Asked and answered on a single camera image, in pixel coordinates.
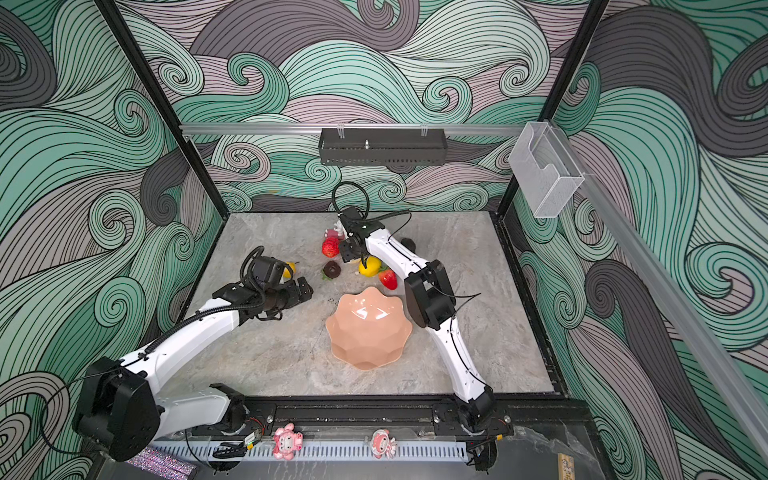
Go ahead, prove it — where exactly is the pink cartoon figurine right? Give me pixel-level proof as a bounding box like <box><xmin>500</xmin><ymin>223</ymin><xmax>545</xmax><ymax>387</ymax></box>
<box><xmin>370</xmin><ymin>429</ymin><xmax>398</xmax><ymax>459</ymax></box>

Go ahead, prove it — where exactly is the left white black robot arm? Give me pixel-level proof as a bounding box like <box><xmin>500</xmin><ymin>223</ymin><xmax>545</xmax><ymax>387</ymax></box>
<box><xmin>73</xmin><ymin>246</ymin><xmax>313</xmax><ymax>461</ymax></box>

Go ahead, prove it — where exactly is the yellow fake lemon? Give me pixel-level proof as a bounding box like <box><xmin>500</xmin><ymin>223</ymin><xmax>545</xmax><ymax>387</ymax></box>
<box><xmin>358</xmin><ymin>256</ymin><xmax>382</xmax><ymax>277</ymax></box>

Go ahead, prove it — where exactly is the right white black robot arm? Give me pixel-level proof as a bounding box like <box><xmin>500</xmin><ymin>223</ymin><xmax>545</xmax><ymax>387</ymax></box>
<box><xmin>331</xmin><ymin>181</ymin><xmax>496</xmax><ymax>435</ymax></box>

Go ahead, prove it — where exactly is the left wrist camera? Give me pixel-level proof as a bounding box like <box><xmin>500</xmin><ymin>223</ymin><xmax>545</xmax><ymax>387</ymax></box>
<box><xmin>248</xmin><ymin>256</ymin><xmax>287</xmax><ymax>290</ymax></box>

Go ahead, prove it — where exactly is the purple glitter cylinder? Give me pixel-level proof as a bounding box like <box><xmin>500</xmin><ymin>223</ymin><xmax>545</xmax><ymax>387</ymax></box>
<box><xmin>127</xmin><ymin>447</ymin><xmax>198</xmax><ymax>480</ymax></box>

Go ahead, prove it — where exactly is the red fake apple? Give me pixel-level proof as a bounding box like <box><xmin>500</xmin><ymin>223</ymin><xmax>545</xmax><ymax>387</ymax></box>
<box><xmin>321</xmin><ymin>237</ymin><xmax>341</xmax><ymax>258</ymax></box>

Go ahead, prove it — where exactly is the pink scalloped fruit bowl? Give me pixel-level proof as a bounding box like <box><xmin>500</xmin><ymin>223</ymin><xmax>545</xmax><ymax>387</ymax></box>
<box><xmin>325</xmin><ymin>287</ymin><xmax>413</xmax><ymax>371</ymax></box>

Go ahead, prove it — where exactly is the dark purple fake mangosteen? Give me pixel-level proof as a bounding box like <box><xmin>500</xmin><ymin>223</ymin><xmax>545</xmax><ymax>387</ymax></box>
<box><xmin>322</xmin><ymin>260</ymin><xmax>341</xmax><ymax>280</ymax></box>

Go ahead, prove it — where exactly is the clear acrylic wall box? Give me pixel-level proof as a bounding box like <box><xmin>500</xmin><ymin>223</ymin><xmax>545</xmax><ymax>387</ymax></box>
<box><xmin>508</xmin><ymin>121</ymin><xmax>584</xmax><ymax>219</ymax></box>

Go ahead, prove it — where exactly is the white slotted cable duct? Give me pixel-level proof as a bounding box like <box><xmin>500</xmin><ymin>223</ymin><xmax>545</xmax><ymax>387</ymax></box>
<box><xmin>151</xmin><ymin>440</ymin><xmax>469</xmax><ymax>463</ymax></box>

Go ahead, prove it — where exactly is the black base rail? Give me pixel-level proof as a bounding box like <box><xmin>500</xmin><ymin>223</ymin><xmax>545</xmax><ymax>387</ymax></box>
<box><xmin>244</xmin><ymin>393</ymin><xmax>591</xmax><ymax>438</ymax></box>

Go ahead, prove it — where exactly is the white rabbit figurine pink base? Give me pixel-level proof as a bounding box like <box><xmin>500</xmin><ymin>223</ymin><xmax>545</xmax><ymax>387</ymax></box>
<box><xmin>325</xmin><ymin>219</ymin><xmax>346</xmax><ymax>241</ymax></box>

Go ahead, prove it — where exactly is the red fake strawberry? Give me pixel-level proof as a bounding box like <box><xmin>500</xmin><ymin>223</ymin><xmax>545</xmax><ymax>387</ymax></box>
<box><xmin>379</xmin><ymin>269</ymin><xmax>398</xmax><ymax>291</ymax></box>

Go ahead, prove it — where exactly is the black perforated wall tray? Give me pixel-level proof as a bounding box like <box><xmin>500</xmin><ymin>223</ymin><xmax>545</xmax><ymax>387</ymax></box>
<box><xmin>318</xmin><ymin>127</ymin><xmax>448</xmax><ymax>169</ymax></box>

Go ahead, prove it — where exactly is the pink cartoon figurine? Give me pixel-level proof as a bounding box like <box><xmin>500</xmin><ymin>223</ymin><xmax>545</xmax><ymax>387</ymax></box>
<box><xmin>273</xmin><ymin>423</ymin><xmax>304</xmax><ymax>461</ymax></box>
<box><xmin>370</xmin><ymin>429</ymin><xmax>398</xmax><ymax>459</ymax></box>

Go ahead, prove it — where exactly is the pink cartoon figurine left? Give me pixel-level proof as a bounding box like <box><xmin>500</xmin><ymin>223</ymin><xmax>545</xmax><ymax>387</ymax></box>
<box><xmin>273</xmin><ymin>423</ymin><xmax>304</xmax><ymax>461</ymax></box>

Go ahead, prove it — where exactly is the dark fake avocado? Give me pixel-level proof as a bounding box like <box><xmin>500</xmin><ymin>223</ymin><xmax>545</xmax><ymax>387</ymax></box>
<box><xmin>400</xmin><ymin>237</ymin><xmax>416</xmax><ymax>254</ymax></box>

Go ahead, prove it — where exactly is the small yellow fake pear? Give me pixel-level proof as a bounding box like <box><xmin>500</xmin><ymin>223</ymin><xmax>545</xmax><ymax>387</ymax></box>
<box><xmin>283</xmin><ymin>262</ymin><xmax>297</xmax><ymax>280</ymax></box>

